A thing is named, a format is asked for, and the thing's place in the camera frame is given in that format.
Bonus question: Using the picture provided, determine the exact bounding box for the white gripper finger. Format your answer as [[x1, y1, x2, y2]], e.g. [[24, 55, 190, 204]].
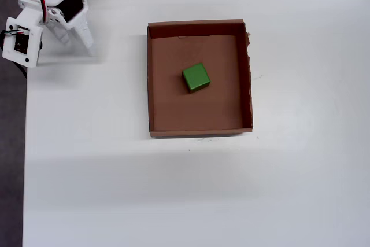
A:
[[69, 9, 95, 57], [46, 8, 72, 45]]

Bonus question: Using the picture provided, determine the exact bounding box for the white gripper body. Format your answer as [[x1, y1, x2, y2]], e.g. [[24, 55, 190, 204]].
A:
[[18, 0, 88, 30]]

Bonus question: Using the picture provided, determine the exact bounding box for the green wooden cube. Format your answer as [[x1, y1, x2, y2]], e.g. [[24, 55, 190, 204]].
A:
[[182, 62, 210, 94]]

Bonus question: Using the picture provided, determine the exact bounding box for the brown cardboard box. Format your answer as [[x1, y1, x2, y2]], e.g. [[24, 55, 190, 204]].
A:
[[146, 19, 254, 139]]

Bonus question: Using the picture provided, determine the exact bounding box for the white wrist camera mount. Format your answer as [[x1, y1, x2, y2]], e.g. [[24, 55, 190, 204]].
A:
[[2, 17, 44, 68]]

